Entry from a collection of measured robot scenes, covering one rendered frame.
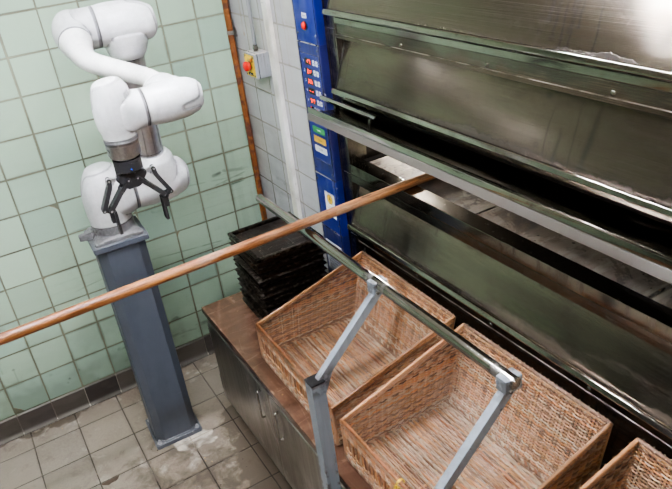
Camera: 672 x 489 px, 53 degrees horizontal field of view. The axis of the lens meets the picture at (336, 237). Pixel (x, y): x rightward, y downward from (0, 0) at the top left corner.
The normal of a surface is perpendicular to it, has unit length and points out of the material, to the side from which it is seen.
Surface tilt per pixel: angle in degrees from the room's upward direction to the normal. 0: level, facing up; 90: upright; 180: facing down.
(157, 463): 0
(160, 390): 90
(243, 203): 90
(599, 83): 90
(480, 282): 70
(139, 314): 90
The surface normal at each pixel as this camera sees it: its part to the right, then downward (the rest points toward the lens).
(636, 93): -0.85, 0.33
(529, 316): -0.84, 0.01
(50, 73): 0.51, 0.36
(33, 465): -0.11, -0.87
